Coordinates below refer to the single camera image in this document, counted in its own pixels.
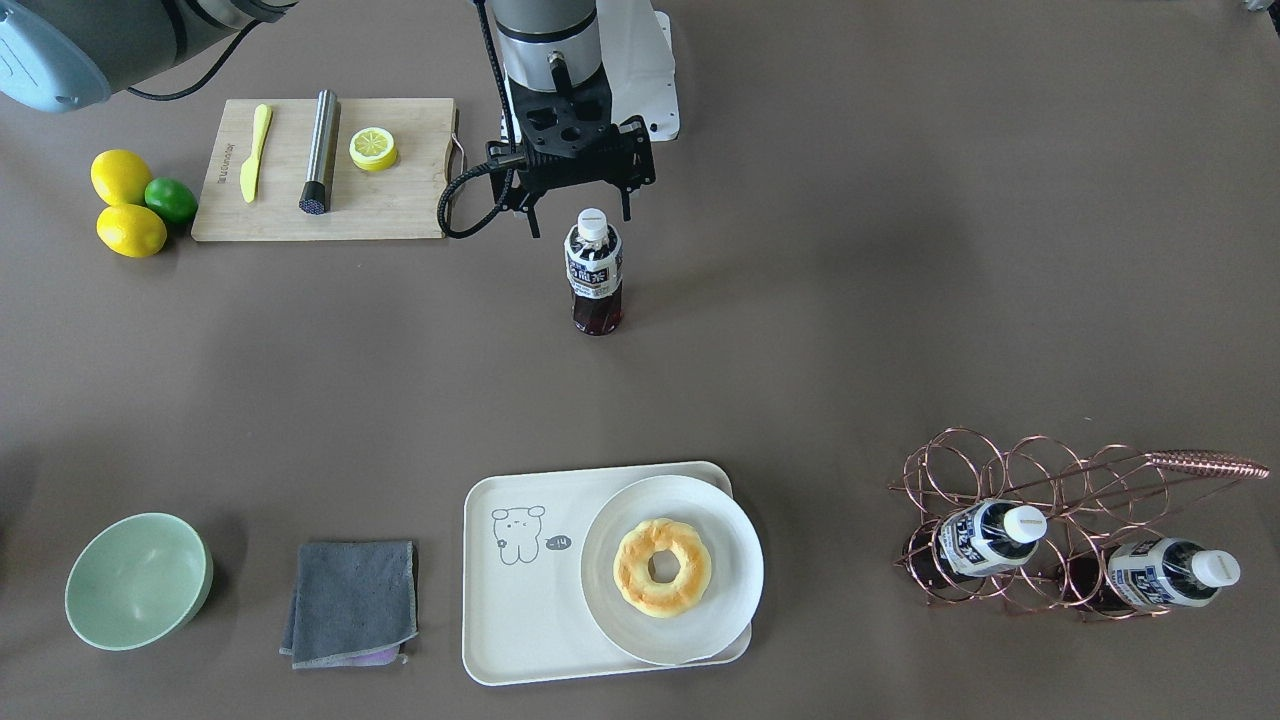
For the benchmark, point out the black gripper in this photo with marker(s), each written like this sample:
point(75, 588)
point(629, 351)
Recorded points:
point(637, 160)

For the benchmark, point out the tea bottle white cap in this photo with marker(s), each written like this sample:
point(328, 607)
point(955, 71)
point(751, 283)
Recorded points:
point(593, 253)

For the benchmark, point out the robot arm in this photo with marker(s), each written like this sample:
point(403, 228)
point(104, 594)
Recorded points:
point(61, 56)

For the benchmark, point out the cream rabbit tray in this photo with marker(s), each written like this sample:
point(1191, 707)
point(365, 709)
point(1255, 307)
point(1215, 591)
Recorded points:
point(523, 615)

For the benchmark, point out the middle tea bottle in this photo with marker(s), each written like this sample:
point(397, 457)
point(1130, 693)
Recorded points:
point(989, 538)

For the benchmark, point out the bamboo cutting board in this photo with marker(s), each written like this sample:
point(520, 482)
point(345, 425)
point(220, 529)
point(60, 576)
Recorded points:
point(394, 204)

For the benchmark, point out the half lemon slice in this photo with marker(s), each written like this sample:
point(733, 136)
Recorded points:
point(373, 149)

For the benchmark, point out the steel muddler cylinder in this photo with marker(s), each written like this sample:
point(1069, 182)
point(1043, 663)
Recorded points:
point(315, 195)

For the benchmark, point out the yellow plastic knife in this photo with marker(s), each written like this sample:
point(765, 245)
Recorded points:
point(249, 172)

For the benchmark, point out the white round plate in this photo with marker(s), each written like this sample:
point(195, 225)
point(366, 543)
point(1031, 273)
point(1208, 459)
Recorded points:
point(736, 571)

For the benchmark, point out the green lime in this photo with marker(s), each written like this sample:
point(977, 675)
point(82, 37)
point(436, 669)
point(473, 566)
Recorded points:
point(171, 199)

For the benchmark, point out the lower whole lemon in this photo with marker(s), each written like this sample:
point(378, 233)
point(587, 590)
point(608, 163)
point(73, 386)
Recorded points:
point(133, 231)

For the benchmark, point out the whole lemon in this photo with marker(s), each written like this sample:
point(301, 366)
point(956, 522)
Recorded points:
point(120, 177)
point(133, 231)

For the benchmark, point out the upper whole lemon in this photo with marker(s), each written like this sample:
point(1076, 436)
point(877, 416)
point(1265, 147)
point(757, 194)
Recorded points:
point(120, 177)

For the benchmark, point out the grey folded cloth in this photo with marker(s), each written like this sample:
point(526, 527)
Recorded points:
point(353, 604)

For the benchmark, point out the mint green bowl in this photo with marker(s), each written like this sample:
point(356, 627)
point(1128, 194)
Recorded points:
point(140, 579)

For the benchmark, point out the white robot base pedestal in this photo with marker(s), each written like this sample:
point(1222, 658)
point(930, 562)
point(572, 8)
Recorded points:
point(640, 65)

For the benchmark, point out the glazed ring donut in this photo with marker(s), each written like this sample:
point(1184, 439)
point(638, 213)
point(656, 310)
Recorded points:
point(637, 585)

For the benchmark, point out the copper wire bottle rack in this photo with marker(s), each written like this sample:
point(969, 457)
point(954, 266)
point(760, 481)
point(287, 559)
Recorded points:
point(1093, 504)

